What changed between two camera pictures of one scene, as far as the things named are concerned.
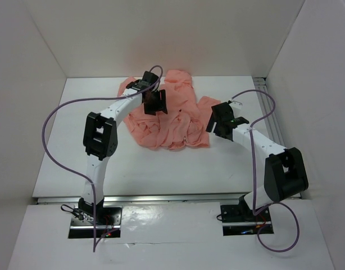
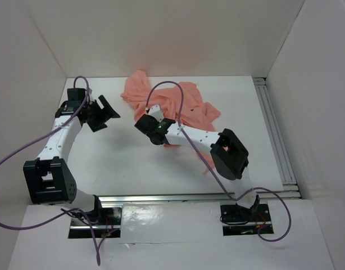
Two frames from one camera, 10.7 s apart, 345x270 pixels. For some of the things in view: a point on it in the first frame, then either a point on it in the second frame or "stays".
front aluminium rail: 144,199 stays
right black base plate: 237,220 stays
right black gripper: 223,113 → 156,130
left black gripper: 159,106 → 99,124
